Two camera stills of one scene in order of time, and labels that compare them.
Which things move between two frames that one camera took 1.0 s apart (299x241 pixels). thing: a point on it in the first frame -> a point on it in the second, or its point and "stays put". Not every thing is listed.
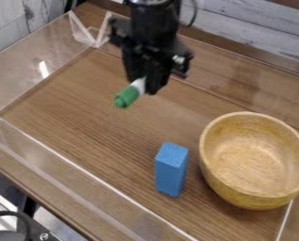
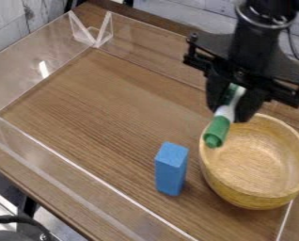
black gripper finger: x=157 y=75 -> x=249 y=104
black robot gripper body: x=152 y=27 -> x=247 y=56
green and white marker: x=128 y=94 -> x=216 y=131
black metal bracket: x=32 y=231 stays put
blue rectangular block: x=171 y=167 stays put
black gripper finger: x=136 y=63 -> x=217 y=85
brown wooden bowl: x=255 y=159 stays put
